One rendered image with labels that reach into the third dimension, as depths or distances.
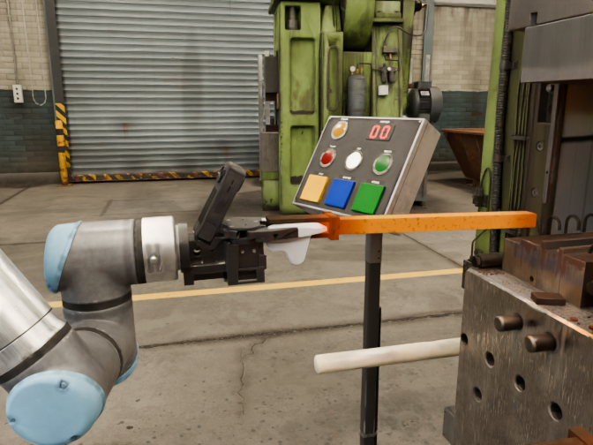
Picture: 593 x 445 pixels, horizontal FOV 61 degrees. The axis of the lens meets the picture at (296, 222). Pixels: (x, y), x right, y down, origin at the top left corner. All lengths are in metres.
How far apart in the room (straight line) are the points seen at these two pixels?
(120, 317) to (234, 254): 0.17
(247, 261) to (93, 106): 8.13
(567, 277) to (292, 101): 5.00
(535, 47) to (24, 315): 0.88
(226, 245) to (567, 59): 0.61
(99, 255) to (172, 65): 8.07
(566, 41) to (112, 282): 0.78
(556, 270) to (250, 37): 8.15
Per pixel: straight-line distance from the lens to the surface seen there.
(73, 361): 0.62
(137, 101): 8.71
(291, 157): 5.78
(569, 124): 1.20
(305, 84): 5.78
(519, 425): 1.03
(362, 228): 0.76
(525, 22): 1.05
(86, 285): 0.71
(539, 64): 1.00
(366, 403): 1.63
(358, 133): 1.39
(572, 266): 0.94
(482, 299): 1.04
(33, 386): 0.60
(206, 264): 0.72
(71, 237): 0.70
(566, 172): 1.21
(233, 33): 8.84
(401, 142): 1.28
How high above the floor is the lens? 1.23
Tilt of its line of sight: 13 degrees down
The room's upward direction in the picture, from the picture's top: straight up
